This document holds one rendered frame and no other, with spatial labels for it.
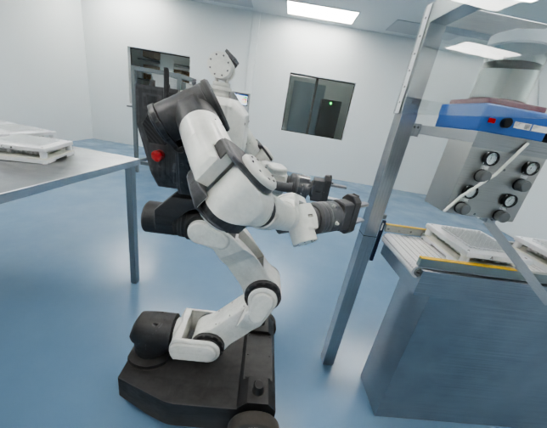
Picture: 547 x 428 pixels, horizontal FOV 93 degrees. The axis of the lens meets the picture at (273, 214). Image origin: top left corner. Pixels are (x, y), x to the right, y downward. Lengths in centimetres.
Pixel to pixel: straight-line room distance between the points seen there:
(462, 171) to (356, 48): 544
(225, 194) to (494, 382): 149
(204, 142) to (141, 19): 642
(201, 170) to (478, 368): 141
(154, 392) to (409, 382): 106
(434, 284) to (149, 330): 109
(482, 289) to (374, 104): 533
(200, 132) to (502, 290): 111
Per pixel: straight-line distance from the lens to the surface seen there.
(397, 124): 113
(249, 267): 99
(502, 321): 142
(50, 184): 132
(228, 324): 117
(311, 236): 65
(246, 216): 45
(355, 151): 619
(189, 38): 645
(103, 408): 151
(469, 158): 89
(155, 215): 96
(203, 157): 46
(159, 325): 127
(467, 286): 115
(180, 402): 127
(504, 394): 177
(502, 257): 119
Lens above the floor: 124
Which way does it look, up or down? 21 degrees down
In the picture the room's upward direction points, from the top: 10 degrees clockwise
